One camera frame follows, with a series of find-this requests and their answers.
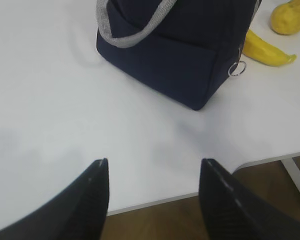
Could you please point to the yellow banana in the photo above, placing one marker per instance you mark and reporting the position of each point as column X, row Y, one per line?
column 259, row 50

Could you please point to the navy blue lunch bag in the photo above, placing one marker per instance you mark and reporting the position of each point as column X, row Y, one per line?
column 184, row 49

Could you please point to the white table leg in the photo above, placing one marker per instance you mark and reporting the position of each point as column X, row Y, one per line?
column 293, row 171

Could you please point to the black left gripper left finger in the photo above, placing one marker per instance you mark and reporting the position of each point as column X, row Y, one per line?
column 77, row 213

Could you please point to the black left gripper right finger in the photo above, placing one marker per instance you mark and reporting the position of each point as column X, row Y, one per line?
column 232, row 212

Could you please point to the yellow pear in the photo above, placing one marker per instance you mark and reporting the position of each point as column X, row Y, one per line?
column 285, row 18

